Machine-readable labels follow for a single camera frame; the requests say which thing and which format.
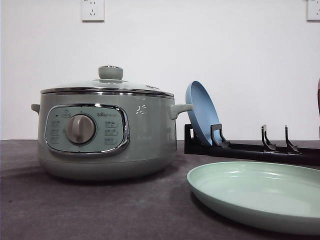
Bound glass steamer lid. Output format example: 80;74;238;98
40;65;175;100

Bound green plate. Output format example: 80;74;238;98
186;161;320;235

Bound blue plate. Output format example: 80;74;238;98
185;81;220;146

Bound black plate rack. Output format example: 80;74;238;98
184;123;320;166

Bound green electric steamer pot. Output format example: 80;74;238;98
31;92;193;181

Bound dark red plate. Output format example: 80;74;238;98
317;78;320;121

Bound white wall socket left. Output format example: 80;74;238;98
80;0;105;24

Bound white wall socket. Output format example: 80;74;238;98
306;0;320;24
80;0;105;24

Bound white wall socket right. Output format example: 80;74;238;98
306;0;320;24

